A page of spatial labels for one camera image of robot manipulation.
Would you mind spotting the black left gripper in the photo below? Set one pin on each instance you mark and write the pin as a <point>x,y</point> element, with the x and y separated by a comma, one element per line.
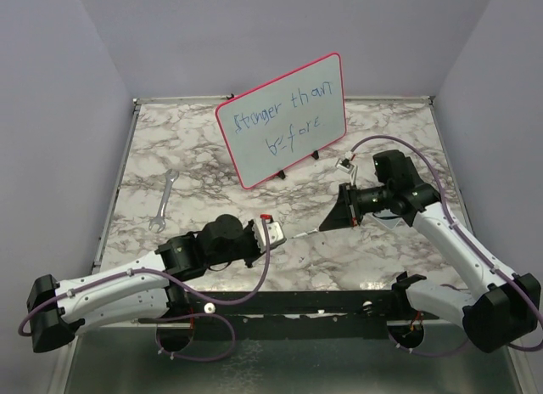
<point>249,229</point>

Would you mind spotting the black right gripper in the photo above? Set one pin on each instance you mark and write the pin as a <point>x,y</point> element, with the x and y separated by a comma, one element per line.
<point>341,215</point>

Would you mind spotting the white blue whiteboard marker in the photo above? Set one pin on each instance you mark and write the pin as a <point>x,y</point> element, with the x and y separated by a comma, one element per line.
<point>306,233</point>

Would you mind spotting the pink framed whiteboard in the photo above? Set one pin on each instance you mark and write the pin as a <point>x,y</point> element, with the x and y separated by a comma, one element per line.
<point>279,123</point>

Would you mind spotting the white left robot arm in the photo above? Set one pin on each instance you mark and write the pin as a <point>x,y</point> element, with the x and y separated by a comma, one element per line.
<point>153,286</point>

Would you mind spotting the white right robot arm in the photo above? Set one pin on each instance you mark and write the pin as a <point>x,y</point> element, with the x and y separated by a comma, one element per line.
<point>499,306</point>

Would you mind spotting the black whiteboard stand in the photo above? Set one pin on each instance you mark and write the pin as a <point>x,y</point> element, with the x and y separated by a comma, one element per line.
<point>282,174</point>

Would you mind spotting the white grey small box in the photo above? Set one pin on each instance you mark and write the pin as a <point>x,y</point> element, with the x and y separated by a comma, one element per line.
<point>388,222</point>

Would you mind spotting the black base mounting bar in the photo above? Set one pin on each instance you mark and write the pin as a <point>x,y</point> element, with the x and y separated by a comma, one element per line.
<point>297,315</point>

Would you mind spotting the silver open-end wrench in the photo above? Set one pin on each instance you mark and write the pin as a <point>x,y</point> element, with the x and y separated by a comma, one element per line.
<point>157,223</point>

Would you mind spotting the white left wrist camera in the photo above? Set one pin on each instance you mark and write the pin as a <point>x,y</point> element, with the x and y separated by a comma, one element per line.
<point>268,233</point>

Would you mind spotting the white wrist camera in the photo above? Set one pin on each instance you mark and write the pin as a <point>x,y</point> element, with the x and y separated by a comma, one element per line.
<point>345,164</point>
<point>268,233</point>

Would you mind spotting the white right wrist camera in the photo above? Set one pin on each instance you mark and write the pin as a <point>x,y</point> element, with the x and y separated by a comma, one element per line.
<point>345,164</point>

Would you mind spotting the black network switch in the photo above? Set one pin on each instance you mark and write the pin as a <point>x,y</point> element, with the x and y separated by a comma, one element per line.
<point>396,171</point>

